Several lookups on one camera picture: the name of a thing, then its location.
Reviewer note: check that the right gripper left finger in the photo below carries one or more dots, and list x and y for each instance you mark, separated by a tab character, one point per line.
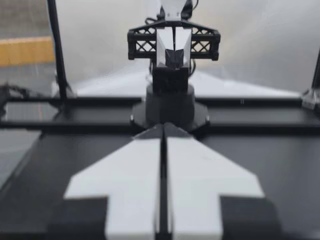
125	180

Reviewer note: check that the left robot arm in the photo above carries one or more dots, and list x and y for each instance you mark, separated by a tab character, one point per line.
170	105

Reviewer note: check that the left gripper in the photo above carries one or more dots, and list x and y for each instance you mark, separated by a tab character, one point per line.
140	37

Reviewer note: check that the black frame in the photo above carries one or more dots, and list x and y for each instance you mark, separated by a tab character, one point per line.
60	62

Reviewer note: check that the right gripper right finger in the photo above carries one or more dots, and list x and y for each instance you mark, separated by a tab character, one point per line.
205	180

